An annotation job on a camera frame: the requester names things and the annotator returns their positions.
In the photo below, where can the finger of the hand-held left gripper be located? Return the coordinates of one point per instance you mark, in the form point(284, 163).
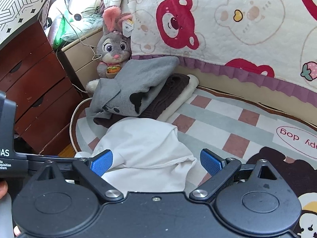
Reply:
point(37, 160)

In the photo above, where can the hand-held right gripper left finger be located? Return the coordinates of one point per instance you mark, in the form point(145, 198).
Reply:
point(101, 161)

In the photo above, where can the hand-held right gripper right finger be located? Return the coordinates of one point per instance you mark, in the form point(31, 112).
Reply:
point(210, 162)

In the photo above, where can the white T-shirt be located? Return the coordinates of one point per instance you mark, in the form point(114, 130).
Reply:
point(143, 143)

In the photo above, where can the person's left hand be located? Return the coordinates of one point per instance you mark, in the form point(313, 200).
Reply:
point(3, 189)

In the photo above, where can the red-brown wooden drawer chest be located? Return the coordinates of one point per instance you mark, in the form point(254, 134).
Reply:
point(37, 79)

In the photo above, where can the cream folded garment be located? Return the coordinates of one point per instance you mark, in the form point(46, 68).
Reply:
point(182, 99)

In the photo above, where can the dark brown folded garment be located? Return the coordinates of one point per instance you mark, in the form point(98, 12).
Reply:
point(168, 89)

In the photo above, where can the grey knit sweater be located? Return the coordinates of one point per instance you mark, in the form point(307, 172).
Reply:
point(143, 79)

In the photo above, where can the beige nightstand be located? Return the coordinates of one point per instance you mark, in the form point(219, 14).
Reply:
point(81, 52)

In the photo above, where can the grey bunny plush toy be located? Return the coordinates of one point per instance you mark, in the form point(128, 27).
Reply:
point(112, 49)

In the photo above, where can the bear print quilted bedspread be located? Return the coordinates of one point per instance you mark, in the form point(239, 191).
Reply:
point(223, 42)

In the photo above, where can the black and white patterned cloth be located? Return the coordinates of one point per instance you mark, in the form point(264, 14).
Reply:
point(14, 5)

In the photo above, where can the white hang tag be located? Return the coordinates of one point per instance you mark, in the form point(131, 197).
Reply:
point(128, 28)

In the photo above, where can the beige bed frame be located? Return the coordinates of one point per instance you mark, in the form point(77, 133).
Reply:
point(235, 81)

